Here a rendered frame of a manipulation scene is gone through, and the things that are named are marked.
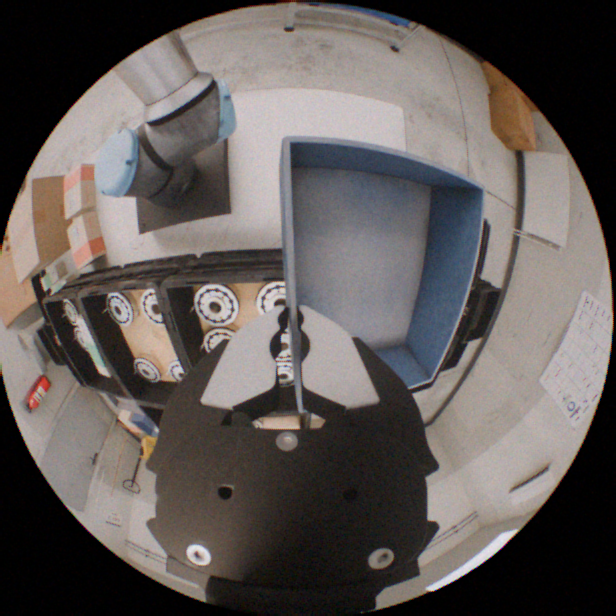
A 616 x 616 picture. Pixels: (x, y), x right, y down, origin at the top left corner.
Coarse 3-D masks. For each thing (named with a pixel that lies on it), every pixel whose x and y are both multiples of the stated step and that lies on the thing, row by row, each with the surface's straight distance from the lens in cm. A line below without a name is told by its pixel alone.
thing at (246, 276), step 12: (180, 276) 38; (192, 276) 36; (204, 276) 34; (216, 276) 33; (228, 276) 33; (240, 276) 32; (252, 276) 34; (264, 276) 32; (276, 276) 32; (168, 300) 39; (168, 312) 40; (180, 336) 43; (180, 348) 45
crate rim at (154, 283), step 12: (84, 288) 60; (96, 288) 53; (108, 288) 49; (120, 288) 46; (132, 288) 44; (144, 288) 41; (156, 288) 39; (84, 312) 61; (168, 324) 42; (96, 336) 63; (168, 336) 44; (108, 360) 67; (180, 360) 48; (132, 396) 75
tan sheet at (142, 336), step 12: (132, 324) 64; (144, 324) 61; (132, 336) 68; (144, 336) 64; (156, 336) 61; (132, 348) 72; (144, 348) 68; (156, 348) 65; (168, 348) 62; (168, 360) 66; (168, 372) 70
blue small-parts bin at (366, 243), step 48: (288, 144) 10; (336, 144) 11; (288, 192) 10; (336, 192) 17; (384, 192) 19; (432, 192) 22; (480, 192) 18; (288, 240) 10; (336, 240) 17; (384, 240) 19; (432, 240) 22; (480, 240) 18; (288, 288) 11; (336, 288) 19; (384, 288) 21; (432, 288) 22; (384, 336) 24; (432, 336) 22
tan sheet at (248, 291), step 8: (240, 288) 44; (248, 288) 44; (256, 288) 44; (240, 296) 45; (248, 296) 45; (216, 304) 47; (248, 304) 46; (256, 304) 45; (240, 312) 47; (248, 312) 47; (256, 312) 46; (240, 320) 48; (248, 320) 48
